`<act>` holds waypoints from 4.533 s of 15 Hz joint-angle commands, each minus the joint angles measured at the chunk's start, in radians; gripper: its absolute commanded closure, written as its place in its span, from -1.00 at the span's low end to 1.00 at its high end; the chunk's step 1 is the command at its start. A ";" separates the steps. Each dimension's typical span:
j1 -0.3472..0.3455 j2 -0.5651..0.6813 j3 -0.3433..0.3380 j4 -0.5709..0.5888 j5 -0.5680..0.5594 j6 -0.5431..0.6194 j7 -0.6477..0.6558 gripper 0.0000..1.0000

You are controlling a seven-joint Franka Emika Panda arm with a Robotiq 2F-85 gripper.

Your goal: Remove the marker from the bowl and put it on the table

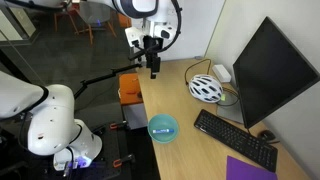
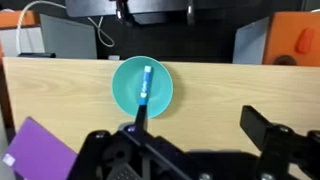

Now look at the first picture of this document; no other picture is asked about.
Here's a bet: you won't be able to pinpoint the black computer keyboard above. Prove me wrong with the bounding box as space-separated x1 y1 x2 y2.
193 108 279 174

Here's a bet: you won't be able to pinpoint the black cable loop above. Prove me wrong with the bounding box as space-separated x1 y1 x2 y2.
184 58 213 85

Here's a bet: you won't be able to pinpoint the dark monitor cables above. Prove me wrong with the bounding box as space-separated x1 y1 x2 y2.
216 85 240 108

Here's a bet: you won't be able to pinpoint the wooden chair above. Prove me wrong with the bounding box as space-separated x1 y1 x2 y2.
52 0 118 46

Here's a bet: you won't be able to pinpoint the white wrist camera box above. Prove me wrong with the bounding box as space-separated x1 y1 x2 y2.
124 26 145 48

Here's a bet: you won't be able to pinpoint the orange and black clamp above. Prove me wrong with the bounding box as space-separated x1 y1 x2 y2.
112 153 136 169
109 121 130 131

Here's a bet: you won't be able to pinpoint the grey monitor stand base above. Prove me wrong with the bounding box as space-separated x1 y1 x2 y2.
216 99 246 125

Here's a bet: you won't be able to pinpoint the black computer monitor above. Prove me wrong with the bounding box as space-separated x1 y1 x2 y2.
232 16 320 130

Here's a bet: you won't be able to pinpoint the teal plastic bowl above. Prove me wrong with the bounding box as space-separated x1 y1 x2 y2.
147 113 181 145

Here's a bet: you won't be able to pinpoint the blue and white marker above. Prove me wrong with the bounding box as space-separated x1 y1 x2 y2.
152 128 175 135

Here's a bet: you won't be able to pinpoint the black computer mouse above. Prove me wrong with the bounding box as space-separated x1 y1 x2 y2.
257 129 277 143

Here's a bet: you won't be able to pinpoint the black camera mount rod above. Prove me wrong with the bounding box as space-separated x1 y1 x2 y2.
73 63 143 100

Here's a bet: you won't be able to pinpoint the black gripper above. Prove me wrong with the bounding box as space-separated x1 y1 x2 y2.
142 35 165 80

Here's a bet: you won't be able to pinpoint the grey box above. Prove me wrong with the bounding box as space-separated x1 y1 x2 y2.
122 102 149 131

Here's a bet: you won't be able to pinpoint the white power adapter box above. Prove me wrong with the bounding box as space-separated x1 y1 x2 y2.
211 64 232 84

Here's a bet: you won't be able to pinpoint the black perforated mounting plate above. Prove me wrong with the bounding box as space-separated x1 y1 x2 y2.
87 123 129 180

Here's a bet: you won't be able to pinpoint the purple paper sheet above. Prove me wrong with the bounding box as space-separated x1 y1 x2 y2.
225 155 279 180

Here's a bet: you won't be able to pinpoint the white bicycle helmet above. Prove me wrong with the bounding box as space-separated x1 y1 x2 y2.
188 74 224 104

